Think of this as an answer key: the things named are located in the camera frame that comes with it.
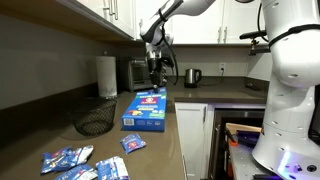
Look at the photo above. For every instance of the white lower cabinet door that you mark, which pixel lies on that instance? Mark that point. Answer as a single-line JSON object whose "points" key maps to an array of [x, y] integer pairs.
{"points": [[190, 140]]}

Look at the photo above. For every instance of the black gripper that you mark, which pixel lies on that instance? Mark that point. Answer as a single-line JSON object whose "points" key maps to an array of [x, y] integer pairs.
{"points": [[156, 68]]}

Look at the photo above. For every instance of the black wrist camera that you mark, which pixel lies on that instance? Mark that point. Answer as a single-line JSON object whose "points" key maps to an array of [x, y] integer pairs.
{"points": [[167, 61]]}

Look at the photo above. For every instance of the white cabinet door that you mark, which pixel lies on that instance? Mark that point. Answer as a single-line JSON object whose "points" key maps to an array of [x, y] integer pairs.
{"points": [[190, 140], [141, 10], [243, 20], [125, 16], [96, 10], [200, 26]]}

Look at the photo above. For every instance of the stainless steel electric kettle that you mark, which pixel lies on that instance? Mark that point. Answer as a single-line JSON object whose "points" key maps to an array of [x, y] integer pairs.
{"points": [[191, 78]]}

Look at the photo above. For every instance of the blue Annie's snack box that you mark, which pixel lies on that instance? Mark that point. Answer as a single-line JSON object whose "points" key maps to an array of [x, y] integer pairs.
{"points": [[146, 110]]}

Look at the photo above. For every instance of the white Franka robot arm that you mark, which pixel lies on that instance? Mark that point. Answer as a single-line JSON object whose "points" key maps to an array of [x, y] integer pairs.
{"points": [[293, 83]]}

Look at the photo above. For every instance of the black stereo camera bar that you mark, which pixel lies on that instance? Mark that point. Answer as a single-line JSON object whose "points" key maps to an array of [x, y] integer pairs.
{"points": [[253, 34]]}

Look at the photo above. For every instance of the blue snack pouch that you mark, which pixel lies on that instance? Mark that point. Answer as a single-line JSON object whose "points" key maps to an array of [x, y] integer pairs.
{"points": [[75, 173], [83, 154], [132, 143], [55, 160], [111, 168]]}

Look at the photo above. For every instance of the light wooden board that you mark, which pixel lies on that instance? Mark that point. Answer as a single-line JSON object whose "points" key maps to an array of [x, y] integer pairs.
{"points": [[243, 127]]}

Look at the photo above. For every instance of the white paper towel roll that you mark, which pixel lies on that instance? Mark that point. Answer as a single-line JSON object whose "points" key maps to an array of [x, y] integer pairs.
{"points": [[106, 76]]}

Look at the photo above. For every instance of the stainless steel toaster oven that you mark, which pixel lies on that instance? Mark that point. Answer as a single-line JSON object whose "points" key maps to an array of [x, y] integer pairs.
{"points": [[135, 76]]}

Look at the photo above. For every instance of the white upper cabinet door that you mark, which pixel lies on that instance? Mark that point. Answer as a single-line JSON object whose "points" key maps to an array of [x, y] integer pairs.
{"points": [[125, 16], [141, 10], [243, 20], [200, 26], [96, 10]]}

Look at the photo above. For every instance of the small dark countertop object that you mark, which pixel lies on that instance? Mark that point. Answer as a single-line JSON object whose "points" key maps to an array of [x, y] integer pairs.
{"points": [[253, 86]]}

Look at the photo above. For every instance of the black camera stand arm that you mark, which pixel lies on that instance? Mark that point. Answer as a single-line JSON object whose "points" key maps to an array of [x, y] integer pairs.
{"points": [[260, 50]]}

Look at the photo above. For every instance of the perforated metal robot cart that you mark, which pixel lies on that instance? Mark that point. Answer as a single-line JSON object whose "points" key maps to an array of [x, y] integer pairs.
{"points": [[243, 160]]}

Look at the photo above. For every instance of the stainless steel dishwasher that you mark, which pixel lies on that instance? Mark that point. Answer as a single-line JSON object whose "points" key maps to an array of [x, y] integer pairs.
{"points": [[240, 116]]}

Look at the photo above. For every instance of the white wall outlet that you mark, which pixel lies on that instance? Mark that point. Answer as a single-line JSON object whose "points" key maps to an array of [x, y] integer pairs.
{"points": [[222, 67]]}

